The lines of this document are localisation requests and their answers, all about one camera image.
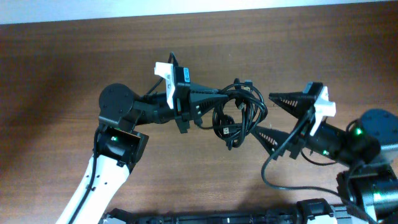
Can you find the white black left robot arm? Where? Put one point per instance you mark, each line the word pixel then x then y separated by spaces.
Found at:
pixel 118 147

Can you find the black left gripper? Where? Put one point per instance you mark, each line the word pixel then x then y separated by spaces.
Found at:
pixel 182 112

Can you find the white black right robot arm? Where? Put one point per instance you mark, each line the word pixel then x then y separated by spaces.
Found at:
pixel 367 147

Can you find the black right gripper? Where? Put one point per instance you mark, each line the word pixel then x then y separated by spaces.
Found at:
pixel 298 111

